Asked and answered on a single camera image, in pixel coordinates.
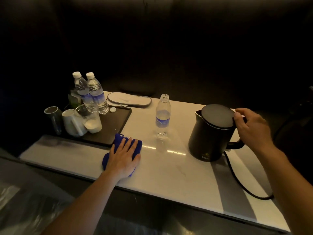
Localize person's left hand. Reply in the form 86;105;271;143
105;137;141;180

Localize person's right hand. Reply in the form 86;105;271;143
233;108;276;156

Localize blue cleaning cloth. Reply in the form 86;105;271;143
102;133;143;177

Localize black electric kettle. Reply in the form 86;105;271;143
188;104;246;162

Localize person's left forearm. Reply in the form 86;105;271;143
41;170;120;235

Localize person's right forearm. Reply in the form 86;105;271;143
257;144;313;235

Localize black serving tray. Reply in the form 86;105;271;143
58;105;132;147

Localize clear drinking glass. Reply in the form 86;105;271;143
75;104;103;134

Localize open clear water bottle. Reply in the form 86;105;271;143
155;94;171;139

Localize white slipper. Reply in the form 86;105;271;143
107;92;152;108
106;98;128;108

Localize white ceramic mug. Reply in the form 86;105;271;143
62;109;88;137

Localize capped clear water bottle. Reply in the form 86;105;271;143
72;71;97;113
86;72;110;115

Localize dark glass tumbler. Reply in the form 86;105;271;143
44;106;65;136

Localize clear plastic sheet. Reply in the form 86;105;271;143
0;179;74;235

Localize black power cord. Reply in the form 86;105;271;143
223;151;274;201

